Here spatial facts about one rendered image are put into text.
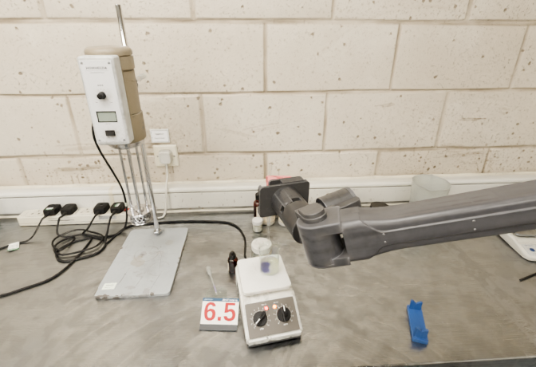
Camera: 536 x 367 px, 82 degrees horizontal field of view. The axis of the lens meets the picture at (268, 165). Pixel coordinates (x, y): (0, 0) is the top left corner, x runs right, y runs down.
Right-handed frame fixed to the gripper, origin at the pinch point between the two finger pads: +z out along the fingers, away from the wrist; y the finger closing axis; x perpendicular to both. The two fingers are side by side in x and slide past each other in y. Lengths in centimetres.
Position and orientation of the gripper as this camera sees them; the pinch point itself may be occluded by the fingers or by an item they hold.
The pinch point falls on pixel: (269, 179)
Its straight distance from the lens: 67.7
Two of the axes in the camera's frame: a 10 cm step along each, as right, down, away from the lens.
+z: -3.2, -3.8, 8.7
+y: -9.5, 1.1, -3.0
